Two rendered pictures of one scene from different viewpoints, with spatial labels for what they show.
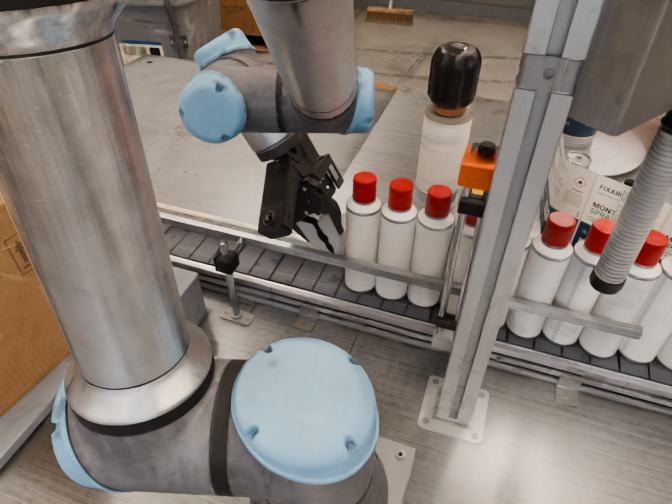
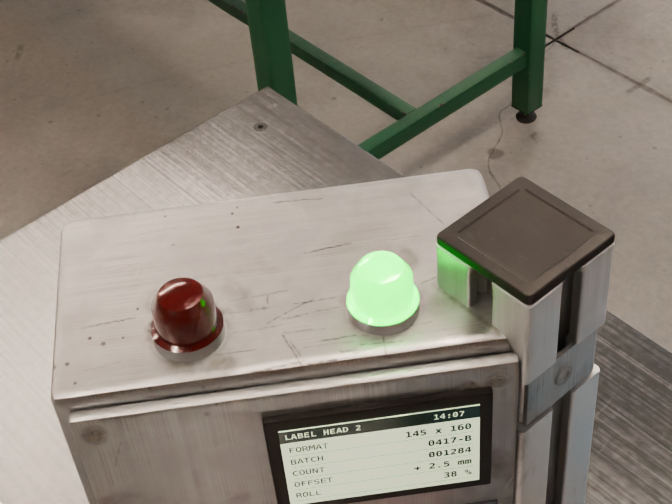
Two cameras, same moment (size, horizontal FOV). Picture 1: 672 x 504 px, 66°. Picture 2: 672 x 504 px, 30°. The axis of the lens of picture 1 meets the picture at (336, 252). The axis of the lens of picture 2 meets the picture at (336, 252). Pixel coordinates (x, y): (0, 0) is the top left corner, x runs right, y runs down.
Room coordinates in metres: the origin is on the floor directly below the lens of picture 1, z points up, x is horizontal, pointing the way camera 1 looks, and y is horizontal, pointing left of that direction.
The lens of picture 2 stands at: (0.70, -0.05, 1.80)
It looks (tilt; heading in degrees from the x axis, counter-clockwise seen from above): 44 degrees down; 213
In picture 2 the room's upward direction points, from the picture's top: 6 degrees counter-clockwise
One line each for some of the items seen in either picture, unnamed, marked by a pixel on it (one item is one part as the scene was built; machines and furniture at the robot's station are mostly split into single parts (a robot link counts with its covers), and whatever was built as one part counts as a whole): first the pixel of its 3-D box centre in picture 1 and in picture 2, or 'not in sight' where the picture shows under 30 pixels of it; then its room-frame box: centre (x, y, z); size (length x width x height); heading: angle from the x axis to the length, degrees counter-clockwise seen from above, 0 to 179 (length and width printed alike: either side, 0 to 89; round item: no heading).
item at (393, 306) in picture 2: not in sight; (381, 286); (0.43, -0.21, 1.49); 0.03 x 0.03 x 0.02
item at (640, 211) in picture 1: (641, 208); not in sight; (0.40, -0.30, 1.18); 0.04 x 0.04 x 0.21
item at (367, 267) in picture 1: (265, 243); not in sight; (0.61, 0.11, 0.96); 1.07 x 0.01 x 0.01; 70
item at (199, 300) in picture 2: not in sight; (184, 312); (0.47, -0.26, 1.49); 0.03 x 0.03 x 0.02
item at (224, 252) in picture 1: (236, 272); not in sight; (0.59, 0.16, 0.91); 0.07 x 0.03 x 0.16; 160
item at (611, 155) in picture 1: (571, 140); not in sight; (1.06, -0.54, 0.89); 0.31 x 0.31 x 0.01
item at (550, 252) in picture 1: (540, 277); not in sight; (0.51, -0.28, 0.98); 0.05 x 0.05 x 0.20
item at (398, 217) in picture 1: (395, 241); not in sight; (0.58, -0.09, 0.98); 0.05 x 0.05 x 0.20
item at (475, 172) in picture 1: (466, 246); not in sight; (0.50, -0.17, 1.05); 0.10 x 0.04 x 0.33; 160
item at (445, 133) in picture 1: (445, 129); not in sight; (0.84, -0.20, 1.03); 0.09 x 0.09 x 0.30
